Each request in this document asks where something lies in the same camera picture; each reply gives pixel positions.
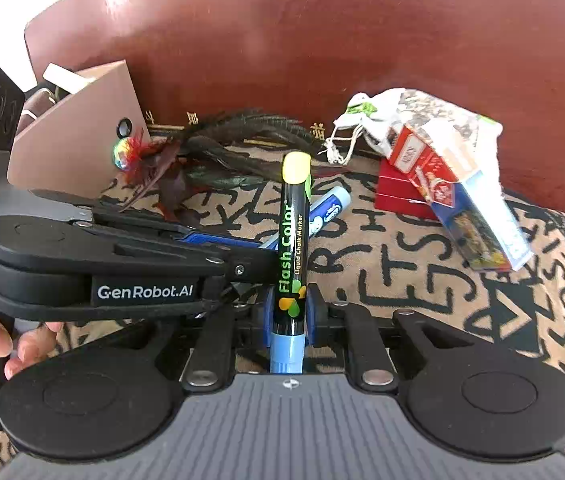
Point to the blue card box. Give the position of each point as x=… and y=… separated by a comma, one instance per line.
x=477, y=220

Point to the tan letter-print blanket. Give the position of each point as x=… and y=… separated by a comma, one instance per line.
x=412, y=285

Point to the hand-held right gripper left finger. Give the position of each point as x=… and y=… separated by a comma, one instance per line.
x=268, y=320

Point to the blue marker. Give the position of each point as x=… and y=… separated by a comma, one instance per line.
x=330, y=207

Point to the brown wooden headboard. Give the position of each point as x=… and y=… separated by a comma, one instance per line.
x=312, y=35

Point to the brown cardboard box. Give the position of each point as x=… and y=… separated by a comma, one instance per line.
x=77, y=130

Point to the dark red box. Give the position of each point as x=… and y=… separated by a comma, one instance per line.
x=397, y=195

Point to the black chalk marker yellow cap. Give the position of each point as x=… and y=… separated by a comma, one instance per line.
x=292, y=240

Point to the white paper box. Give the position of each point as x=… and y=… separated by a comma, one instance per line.
x=65, y=77

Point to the red and white carton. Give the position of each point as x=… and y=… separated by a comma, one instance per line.
x=412, y=155

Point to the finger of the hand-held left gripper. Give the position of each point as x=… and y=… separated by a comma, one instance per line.
x=247, y=270
x=212, y=240

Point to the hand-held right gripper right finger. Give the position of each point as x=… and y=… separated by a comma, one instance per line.
x=318, y=315

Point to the dark feather toy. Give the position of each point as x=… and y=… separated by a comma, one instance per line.
x=222, y=160

